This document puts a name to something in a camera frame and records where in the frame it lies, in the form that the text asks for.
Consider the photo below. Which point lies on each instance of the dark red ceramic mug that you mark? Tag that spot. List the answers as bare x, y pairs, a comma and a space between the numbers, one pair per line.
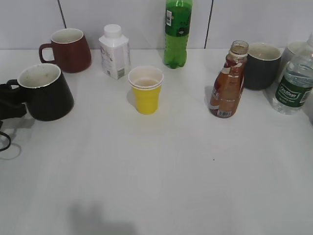
70, 49

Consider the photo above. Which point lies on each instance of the dark grey ceramic mug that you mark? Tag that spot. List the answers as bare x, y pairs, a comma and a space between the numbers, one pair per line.
263, 61

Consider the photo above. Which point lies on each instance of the white ceramic mug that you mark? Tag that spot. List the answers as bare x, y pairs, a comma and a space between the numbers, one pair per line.
289, 52

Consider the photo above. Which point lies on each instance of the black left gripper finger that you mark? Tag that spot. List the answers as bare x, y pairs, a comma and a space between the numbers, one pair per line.
9, 106

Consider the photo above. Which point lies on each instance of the yellow paper cup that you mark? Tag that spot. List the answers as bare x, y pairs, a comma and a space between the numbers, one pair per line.
146, 84

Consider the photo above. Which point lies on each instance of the brown coffee drink bottle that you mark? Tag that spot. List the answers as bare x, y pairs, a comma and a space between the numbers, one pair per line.
228, 86

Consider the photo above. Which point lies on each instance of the black ceramic mug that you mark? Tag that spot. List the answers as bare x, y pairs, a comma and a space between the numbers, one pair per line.
43, 89

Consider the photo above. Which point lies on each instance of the white carton bottle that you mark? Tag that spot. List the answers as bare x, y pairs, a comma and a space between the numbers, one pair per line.
115, 52

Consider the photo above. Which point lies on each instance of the green label water bottle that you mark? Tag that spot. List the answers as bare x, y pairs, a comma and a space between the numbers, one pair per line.
296, 84

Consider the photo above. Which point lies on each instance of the green soda bottle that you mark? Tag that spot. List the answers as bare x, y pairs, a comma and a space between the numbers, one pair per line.
177, 26

